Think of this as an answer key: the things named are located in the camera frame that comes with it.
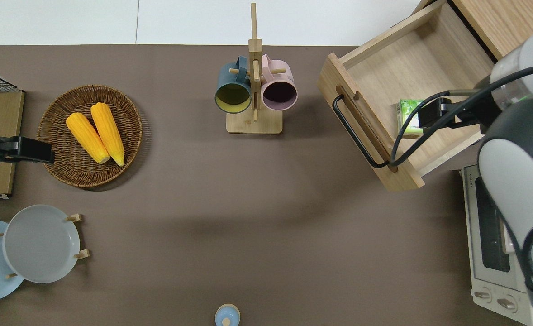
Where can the green carton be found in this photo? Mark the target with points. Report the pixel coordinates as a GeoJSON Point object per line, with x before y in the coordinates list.
{"type": "Point", "coordinates": [406, 115]}

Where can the dark blue mug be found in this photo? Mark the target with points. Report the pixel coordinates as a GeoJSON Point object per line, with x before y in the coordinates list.
{"type": "Point", "coordinates": [233, 79]}

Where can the wooden plate rack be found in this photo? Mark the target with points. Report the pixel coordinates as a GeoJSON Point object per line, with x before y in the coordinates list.
{"type": "Point", "coordinates": [82, 254]}

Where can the pink mug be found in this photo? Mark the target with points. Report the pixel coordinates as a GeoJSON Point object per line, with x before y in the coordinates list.
{"type": "Point", "coordinates": [279, 74]}

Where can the brown table mat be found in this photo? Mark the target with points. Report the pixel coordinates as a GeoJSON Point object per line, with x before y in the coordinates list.
{"type": "Point", "coordinates": [266, 203]}

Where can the yellow corn cob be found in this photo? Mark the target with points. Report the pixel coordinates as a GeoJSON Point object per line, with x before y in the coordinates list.
{"type": "Point", "coordinates": [88, 138]}
{"type": "Point", "coordinates": [108, 133]}

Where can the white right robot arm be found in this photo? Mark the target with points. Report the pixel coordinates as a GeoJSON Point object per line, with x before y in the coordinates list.
{"type": "Point", "coordinates": [515, 181]}

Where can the wooden cabinet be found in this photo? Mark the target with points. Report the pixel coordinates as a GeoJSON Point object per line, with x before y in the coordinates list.
{"type": "Point", "coordinates": [506, 22]}

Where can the blue call bell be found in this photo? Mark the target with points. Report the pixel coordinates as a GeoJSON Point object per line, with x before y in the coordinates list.
{"type": "Point", "coordinates": [227, 314]}

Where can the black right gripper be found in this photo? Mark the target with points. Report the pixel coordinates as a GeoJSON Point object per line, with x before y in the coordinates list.
{"type": "Point", "coordinates": [434, 113]}

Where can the gray plate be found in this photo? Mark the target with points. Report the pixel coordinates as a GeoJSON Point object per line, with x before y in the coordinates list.
{"type": "Point", "coordinates": [40, 244]}

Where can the beige toaster oven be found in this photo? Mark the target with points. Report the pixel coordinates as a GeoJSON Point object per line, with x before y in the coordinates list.
{"type": "Point", "coordinates": [479, 244]}

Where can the round wicker basket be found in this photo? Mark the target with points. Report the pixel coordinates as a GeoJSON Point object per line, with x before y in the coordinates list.
{"type": "Point", "coordinates": [67, 167]}

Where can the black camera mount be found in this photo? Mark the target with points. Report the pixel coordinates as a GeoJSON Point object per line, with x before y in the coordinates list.
{"type": "Point", "coordinates": [22, 150]}

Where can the wooden mug tree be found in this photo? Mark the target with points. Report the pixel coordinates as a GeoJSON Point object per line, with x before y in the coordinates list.
{"type": "Point", "coordinates": [254, 123]}

